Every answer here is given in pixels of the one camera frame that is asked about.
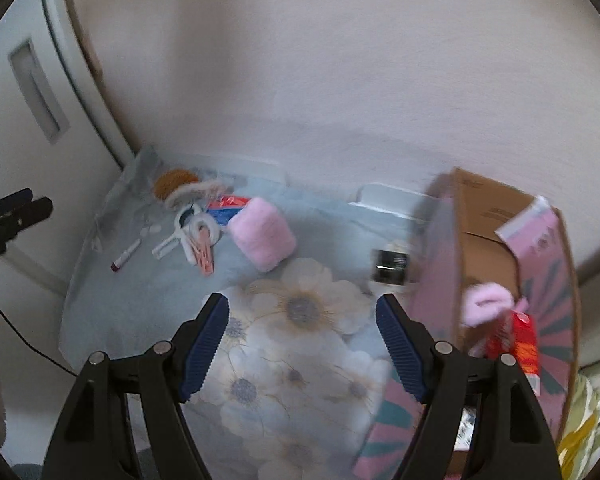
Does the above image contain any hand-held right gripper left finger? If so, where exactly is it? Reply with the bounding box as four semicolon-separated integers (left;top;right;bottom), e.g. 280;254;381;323
44;293;230;480

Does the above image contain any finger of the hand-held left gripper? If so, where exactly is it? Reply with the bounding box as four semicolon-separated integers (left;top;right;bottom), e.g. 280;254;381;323
0;187;34;223
2;197;54;243

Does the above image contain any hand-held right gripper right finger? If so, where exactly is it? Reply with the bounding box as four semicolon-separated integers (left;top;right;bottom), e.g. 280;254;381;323
375;293;563;480

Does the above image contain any small black jar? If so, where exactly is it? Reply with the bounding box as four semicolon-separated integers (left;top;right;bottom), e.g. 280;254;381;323
370;247;411;286

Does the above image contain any pink fuzzy headband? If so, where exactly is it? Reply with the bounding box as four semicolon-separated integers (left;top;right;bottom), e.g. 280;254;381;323
461;282;516;328

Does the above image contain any small black and white box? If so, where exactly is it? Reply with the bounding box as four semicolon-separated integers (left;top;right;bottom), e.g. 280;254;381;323
452;407;481;451

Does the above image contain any white tape roll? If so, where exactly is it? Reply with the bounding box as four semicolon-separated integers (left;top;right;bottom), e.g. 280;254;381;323
174;204;206;233

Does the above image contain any pink fuzzy block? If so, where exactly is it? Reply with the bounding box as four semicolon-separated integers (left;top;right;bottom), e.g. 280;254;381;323
227;196;298;273

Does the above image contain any brown plush toy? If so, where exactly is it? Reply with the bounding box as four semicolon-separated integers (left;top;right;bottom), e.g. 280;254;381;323
152;169;231;210

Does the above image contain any blue and red packet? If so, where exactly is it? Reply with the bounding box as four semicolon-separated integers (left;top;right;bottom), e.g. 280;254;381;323
205;194;253;226

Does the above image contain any pink printed cardboard box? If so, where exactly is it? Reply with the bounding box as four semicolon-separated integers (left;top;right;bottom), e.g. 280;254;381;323
352;167;581;480

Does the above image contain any white wardrobe door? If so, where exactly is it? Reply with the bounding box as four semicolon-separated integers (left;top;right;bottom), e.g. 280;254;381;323
0;0;141;301

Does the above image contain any pale blue floral blanket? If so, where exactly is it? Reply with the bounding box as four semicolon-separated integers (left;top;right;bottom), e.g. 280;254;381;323
60;147;431;480

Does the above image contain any pink clothespin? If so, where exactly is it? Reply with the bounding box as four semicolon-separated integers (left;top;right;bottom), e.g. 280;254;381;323
187;227;216;276

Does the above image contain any red-capped marker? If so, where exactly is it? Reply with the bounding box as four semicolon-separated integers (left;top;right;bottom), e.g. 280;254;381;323
111;239;142;272

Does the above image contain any white clothespin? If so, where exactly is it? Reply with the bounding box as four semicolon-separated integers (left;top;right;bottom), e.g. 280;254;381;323
152;217;221;261

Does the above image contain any green and yellow floral quilt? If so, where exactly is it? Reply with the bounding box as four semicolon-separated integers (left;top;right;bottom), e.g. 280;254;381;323
557;362;600;466

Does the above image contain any grey recessed door handle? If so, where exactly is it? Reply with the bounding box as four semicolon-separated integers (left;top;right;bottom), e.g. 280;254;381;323
7;39;72;143

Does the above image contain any black cable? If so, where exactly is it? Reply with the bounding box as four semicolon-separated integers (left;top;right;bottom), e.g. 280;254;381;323
0;300;78;377

